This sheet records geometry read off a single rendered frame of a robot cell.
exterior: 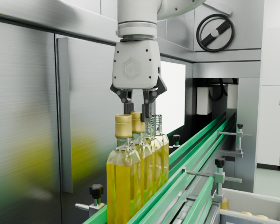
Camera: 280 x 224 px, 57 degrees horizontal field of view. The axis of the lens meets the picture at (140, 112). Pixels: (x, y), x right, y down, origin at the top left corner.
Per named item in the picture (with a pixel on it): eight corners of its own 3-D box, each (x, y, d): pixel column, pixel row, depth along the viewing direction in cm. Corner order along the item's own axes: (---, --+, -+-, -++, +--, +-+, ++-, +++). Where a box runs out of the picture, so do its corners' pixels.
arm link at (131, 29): (108, 24, 53) (108, 39, 54) (147, 19, 49) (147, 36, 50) (127, 30, 61) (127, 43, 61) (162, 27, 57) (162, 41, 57)
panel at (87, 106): (179, 126, 139) (181, 62, 135) (185, 126, 138) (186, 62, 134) (62, 191, 59) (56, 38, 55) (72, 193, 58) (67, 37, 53)
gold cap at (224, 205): (227, 202, 89) (226, 214, 89) (230, 198, 91) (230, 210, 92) (217, 199, 91) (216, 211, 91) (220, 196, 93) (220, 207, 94)
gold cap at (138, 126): (134, 129, 60) (134, 110, 60) (147, 130, 59) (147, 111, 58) (126, 132, 57) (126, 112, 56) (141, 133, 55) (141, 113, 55)
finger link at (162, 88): (143, 58, 55) (131, 81, 56) (172, 78, 52) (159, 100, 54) (146, 58, 56) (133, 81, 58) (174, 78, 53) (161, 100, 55)
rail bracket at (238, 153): (217, 162, 140) (218, 121, 137) (250, 166, 133) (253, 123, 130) (215, 165, 136) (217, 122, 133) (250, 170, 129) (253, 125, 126)
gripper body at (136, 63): (107, 35, 54) (108, 89, 56) (152, 31, 50) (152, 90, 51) (125, 39, 61) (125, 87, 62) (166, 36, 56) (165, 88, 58)
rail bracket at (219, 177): (183, 191, 81) (184, 152, 79) (241, 202, 74) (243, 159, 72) (181, 195, 78) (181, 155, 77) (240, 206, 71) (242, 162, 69)
